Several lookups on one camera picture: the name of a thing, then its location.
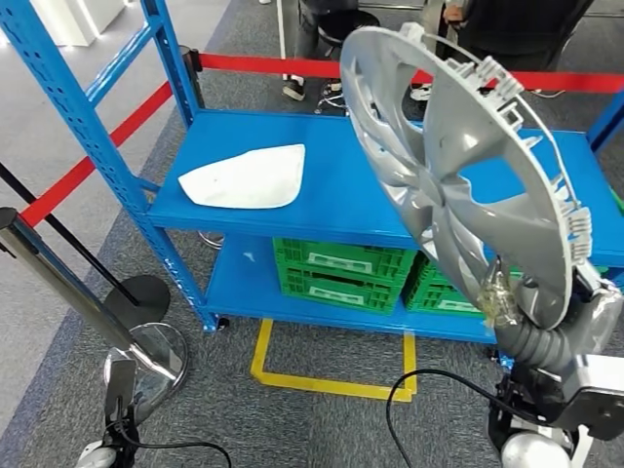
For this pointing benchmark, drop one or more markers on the silver plastic hubcap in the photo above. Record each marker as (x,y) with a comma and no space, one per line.
(458,129)

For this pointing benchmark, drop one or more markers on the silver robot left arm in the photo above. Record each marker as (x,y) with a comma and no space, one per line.
(95,457)

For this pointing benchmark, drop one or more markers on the blue metal shelf rack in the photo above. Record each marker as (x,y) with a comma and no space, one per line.
(331,174)

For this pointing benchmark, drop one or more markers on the green plastic crate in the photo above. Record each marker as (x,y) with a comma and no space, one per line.
(618,201)
(428,291)
(292,271)

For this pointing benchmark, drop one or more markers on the white plastic cover panel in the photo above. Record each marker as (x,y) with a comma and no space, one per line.
(244,177)

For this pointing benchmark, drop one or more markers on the red barrier belt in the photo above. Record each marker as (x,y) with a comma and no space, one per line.
(268,64)
(58,186)

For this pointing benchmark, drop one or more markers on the white desk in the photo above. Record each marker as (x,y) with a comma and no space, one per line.
(281,32)

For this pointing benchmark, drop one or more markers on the black round stool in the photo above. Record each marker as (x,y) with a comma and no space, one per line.
(341,26)

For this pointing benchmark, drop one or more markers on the black stanchion with round base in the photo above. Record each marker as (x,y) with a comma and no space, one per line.
(141,303)

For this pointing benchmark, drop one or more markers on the chrome stanchion with round base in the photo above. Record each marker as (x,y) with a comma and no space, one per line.
(161,362)

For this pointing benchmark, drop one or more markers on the seated person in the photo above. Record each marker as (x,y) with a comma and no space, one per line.
(433,16)

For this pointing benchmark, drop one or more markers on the black office chair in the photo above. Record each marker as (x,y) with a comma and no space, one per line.
(511,32)

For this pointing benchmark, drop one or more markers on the white platform block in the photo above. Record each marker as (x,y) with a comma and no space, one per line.
(73,19)

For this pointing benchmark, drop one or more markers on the black stanchion post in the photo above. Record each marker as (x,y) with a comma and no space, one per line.
(191,61)

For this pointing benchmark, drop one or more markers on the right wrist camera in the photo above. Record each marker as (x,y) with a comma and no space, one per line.
(594,387)

